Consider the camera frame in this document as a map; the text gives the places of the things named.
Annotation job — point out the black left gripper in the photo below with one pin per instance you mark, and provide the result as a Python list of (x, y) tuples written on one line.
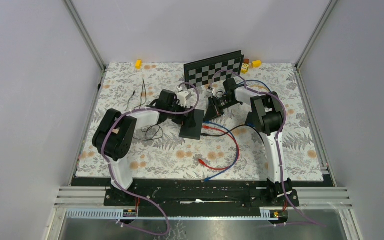
[(188, 120)]

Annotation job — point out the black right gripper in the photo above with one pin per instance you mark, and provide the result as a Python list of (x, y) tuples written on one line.
[(212, 112)]

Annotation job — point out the black ribbed network switch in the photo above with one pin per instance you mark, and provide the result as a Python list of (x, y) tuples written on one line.
[(249, 120)]

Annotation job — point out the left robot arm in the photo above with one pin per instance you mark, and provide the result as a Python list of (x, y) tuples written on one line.
[(114, 135)]

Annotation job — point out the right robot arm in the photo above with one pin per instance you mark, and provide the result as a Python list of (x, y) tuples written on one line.
[(267, 116)]

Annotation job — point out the checkerboard calibration board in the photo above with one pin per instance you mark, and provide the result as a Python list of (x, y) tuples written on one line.
[(214, 69)]

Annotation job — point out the floral patterned table mat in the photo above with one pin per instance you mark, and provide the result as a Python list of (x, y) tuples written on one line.
[(159, 153)]

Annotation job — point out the yellow block left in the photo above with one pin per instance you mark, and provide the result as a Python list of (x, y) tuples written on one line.
[(138, 64)]

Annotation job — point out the yellow block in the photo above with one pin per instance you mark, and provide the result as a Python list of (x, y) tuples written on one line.
[(138, 64), (256, 63)]

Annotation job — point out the small toy figure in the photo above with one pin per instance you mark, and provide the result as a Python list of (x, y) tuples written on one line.
[(245, 66)]

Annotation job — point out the yellow block right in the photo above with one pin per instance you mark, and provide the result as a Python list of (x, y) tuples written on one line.
[(256, 63)]

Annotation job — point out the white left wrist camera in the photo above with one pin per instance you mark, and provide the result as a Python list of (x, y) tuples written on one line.
[(183, 96)]

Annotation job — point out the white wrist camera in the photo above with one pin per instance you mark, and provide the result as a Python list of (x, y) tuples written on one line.
[(210, 91), (183, 96)]

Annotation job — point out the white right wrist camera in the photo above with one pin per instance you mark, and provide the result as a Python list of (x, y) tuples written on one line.
[(210, 91)]

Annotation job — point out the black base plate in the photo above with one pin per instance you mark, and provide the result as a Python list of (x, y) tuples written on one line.
[(189, 198)]

